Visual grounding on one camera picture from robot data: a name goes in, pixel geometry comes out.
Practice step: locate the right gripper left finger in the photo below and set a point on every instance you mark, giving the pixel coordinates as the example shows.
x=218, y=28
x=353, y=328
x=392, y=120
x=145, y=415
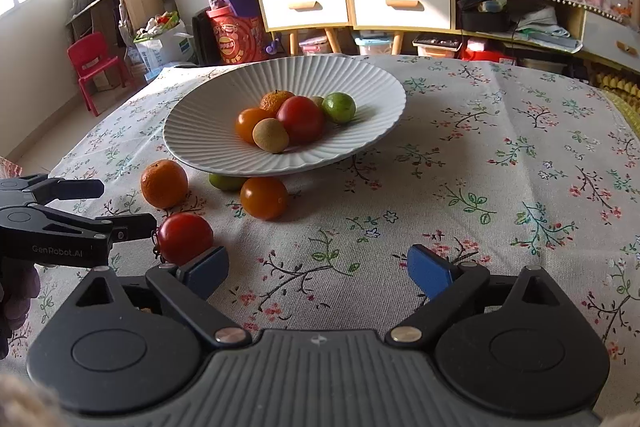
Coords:
x=183, y=291

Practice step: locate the left gloved hand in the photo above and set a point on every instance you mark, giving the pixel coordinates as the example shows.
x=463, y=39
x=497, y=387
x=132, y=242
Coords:
x=20, y=283

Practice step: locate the brown kiwi fruit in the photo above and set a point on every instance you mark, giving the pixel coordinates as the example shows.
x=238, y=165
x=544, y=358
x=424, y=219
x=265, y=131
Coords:
x=270, y=135

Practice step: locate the white ribbed plate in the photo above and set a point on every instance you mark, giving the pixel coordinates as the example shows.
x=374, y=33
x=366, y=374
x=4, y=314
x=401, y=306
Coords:
x=199, y=130

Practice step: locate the red tomato with stem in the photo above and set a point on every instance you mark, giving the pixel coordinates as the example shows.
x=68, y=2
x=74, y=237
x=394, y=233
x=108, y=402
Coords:
x=183, y=237

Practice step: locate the small yellowish fruit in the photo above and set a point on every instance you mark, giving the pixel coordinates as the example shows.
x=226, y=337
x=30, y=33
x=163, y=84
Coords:
x=318, y=100

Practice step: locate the floral tablecloth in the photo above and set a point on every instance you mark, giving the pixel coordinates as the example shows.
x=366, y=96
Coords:
x=534, y=176

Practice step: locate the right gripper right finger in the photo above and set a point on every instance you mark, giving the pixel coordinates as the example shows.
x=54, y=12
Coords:
x=450, y=291

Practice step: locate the small orange mandarin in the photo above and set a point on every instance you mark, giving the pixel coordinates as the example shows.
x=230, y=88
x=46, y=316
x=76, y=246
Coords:
x=273, y=100

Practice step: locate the large orange mandarin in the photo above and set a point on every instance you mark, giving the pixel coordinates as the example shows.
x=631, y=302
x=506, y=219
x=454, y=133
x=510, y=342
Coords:
x=164, y=184

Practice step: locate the small orange tomato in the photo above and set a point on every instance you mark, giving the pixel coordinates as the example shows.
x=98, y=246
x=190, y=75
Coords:
x=246, y=122

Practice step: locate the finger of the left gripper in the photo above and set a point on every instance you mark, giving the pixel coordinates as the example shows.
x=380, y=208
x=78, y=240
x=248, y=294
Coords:
x=47, y=236
x=40, y=189

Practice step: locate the green fruit under plate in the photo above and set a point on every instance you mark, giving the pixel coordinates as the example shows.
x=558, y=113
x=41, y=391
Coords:
x=226, y=183

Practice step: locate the green fruit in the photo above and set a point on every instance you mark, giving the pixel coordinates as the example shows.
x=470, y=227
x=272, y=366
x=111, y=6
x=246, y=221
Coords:
x=339, y=107
x=226, y=183

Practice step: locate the red plastic chair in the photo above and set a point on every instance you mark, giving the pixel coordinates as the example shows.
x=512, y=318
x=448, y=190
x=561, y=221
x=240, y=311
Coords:
x=89, y=56

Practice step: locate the white cardboard box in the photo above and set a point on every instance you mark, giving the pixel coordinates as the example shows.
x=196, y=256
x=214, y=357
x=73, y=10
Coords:
x=172, y=45

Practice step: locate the red gift box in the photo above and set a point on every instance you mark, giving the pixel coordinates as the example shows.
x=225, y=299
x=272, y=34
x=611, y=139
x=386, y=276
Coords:
x=240, y=40

